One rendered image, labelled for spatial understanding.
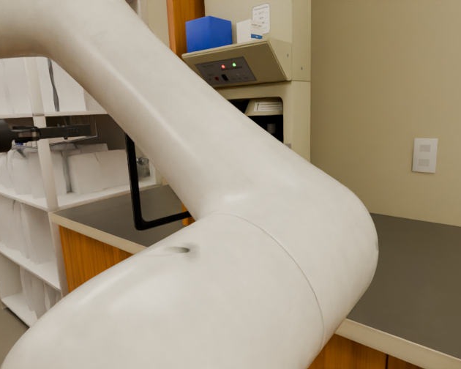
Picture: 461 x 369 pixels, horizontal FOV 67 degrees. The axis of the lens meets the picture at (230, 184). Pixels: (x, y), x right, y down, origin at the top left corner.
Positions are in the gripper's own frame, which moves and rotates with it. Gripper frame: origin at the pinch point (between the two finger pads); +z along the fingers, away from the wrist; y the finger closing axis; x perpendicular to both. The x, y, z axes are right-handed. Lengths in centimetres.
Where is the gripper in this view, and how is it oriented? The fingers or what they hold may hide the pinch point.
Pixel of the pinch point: (76, 130)
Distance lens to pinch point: 100.6
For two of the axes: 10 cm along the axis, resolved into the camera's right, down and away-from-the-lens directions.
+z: 6.4, -1.8, 7.5
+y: -7.7, -1.0, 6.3
